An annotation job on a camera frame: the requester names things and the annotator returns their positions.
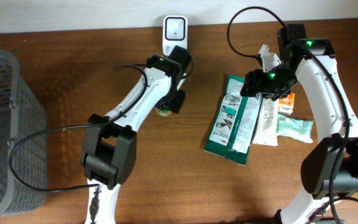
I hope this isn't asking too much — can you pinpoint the green lid jar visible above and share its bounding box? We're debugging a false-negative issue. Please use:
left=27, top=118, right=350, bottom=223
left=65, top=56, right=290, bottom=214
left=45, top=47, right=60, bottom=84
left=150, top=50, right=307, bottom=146
left=154, top=107, right=173, bottom=117

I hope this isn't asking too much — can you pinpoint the orange Kleenex tissue pack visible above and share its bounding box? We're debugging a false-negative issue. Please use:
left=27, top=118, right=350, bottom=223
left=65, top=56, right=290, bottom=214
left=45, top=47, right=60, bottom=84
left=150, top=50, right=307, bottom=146
left=278, top=93, right=295, bottom=115

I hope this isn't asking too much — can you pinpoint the mint green tissue pack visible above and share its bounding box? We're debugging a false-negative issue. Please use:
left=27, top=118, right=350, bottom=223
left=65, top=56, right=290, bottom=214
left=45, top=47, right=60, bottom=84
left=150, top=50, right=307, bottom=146
left=277, top=114, right=314, bottom=143

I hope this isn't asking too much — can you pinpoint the white lotion tube gold cap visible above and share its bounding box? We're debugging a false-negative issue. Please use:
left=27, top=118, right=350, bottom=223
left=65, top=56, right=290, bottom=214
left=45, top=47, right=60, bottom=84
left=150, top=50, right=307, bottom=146
left=252, top=98, right=279, bottom=147

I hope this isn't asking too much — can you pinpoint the green 3M wipes pack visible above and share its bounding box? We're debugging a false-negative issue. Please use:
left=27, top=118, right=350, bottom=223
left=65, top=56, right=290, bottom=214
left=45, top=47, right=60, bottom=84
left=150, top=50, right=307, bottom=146
left=204, top=75, right=262, bottom=165

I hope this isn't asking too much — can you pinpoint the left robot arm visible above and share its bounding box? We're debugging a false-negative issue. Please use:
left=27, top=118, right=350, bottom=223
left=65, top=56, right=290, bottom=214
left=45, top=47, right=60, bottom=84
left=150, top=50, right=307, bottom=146
left=80, top=46, right=193, bottom=223

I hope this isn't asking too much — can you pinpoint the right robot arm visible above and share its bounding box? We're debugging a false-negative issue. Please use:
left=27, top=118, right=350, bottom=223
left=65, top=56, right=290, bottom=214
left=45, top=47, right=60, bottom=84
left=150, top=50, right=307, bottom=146
left=241, top=24, right=358, bottom=223

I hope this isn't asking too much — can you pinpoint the white barcode scanner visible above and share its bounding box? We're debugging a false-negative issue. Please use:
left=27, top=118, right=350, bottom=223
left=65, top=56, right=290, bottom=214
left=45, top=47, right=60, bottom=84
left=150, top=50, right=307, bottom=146
left=162, top=16, right=188, bottom=55

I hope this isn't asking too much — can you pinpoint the grey plastic basket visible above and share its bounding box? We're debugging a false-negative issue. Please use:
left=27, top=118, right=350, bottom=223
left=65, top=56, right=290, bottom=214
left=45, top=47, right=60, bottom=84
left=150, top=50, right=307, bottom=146
left=0, top=50, right=47, bottom=217

